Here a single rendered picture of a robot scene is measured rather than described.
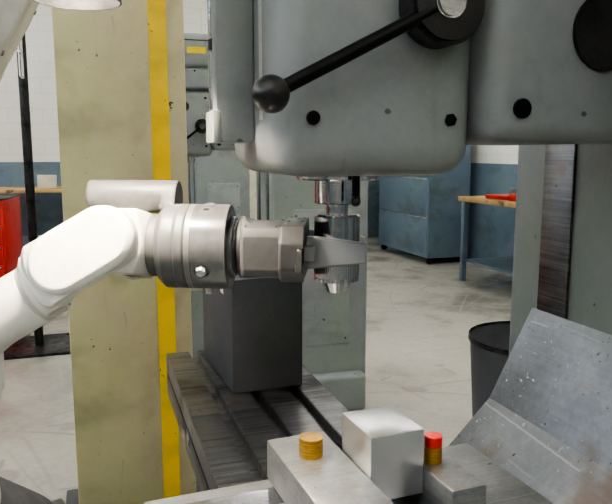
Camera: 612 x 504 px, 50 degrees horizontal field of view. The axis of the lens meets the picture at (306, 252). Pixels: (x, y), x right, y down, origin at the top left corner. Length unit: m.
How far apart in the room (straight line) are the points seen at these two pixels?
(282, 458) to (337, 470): 0.05
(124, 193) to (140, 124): 1.65
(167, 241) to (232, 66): 0.18
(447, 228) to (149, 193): 7.44
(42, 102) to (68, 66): 7.31
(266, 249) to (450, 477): 0.27
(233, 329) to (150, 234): 0.41
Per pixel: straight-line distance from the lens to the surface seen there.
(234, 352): 1.07
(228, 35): 0.64
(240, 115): 0.63
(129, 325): 2.44
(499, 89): 0.63
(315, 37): 0.57
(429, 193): 7.91
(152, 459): 2.61
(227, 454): 0.90
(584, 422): 0.89
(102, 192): 0.72
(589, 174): 0.93
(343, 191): 0.66
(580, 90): 0.68
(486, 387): 2.62
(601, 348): 0.91
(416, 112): 0.61
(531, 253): 1.03
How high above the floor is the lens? 1.33
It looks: 9 degrees down
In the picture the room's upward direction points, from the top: straight up
